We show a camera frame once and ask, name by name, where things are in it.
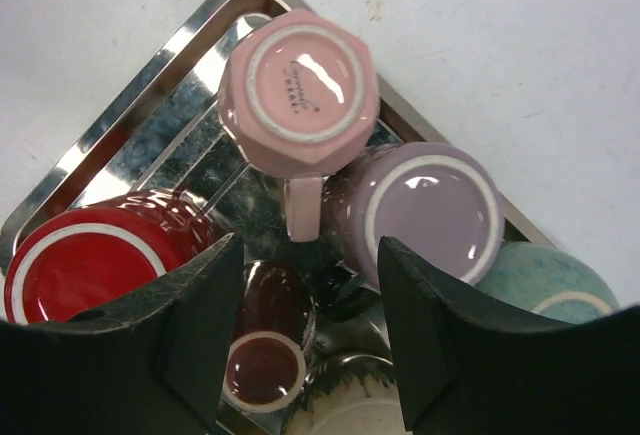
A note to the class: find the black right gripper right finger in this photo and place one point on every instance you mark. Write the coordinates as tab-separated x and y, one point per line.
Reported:
467	363

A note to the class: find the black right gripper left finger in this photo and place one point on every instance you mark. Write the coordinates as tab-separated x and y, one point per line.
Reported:
149	362

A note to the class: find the red ceramic mug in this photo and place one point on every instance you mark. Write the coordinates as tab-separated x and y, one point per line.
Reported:
86	257

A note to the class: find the pink faceted ceramic mug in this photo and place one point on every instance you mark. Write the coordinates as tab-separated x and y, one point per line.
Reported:
300	98

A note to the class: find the cream ceramic mug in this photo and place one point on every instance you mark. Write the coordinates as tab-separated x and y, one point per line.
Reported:
350	400

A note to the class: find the teal speckled ceramic mug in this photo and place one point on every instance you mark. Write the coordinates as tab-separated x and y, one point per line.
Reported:
548	282

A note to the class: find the lilac ceramic mug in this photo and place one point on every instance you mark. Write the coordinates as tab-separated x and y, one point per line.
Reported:
433	197

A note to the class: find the small dark brown cup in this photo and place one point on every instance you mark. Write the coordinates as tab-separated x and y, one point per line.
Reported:
274	329

